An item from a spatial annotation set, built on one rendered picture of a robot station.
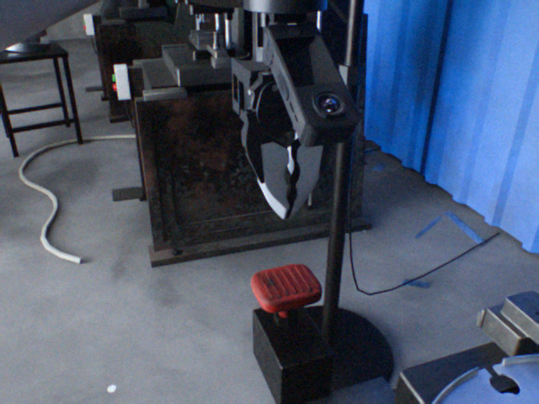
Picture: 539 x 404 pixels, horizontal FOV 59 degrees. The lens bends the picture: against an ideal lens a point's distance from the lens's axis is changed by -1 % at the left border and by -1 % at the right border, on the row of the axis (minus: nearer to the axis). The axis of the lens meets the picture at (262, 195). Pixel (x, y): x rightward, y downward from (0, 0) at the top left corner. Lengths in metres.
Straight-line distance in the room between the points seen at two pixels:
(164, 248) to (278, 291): 1.41
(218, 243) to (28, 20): 1.75
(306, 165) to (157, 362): 1.13
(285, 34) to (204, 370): 1.18
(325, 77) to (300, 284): 0.23
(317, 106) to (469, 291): 1.55
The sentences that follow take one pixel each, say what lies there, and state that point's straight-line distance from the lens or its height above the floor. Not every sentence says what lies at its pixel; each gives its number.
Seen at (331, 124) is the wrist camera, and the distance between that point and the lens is 0.36.
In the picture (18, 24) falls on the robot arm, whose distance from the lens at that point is 0.19.
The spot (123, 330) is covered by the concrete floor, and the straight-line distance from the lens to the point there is 1.63.
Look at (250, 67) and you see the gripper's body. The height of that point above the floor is 0.99.
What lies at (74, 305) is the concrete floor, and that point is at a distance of 1.78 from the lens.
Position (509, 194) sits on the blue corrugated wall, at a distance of 2.18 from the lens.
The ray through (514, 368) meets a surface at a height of 0.78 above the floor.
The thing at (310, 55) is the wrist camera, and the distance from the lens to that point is 0.40.
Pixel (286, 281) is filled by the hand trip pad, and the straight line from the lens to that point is 0.53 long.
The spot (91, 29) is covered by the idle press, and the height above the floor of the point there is 0.53.
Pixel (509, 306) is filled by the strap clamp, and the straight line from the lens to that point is 0.58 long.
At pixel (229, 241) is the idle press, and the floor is 0.03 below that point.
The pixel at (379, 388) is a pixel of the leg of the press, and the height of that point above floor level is 0.64.
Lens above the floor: 1.09
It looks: 28 degrees down
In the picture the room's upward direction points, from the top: straight up
